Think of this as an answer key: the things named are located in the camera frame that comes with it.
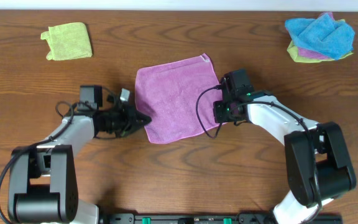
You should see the green cloth under pile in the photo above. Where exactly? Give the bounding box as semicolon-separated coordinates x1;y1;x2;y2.
287;19;354;64

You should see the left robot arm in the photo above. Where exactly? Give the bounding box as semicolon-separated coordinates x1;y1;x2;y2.
7;85;152;223

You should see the pink cloth in pile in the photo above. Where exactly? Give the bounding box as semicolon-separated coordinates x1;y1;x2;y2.
298;12;334;60

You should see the purple microfiber cloth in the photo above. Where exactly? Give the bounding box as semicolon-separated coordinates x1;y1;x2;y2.
135;56;222;144

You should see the folded green cloth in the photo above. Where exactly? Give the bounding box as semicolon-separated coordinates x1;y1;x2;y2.
40;22;93;61

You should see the blue cloth on pile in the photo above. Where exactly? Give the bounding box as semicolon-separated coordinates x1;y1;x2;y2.
284;13;356;61

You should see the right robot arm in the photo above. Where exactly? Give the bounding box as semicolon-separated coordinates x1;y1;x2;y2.
213;69;357;223

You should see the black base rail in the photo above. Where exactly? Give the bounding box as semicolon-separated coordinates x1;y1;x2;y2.
98;212;344;224

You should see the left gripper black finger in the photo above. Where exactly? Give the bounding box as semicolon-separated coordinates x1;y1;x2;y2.
131;119;151;134
135;111;152;122

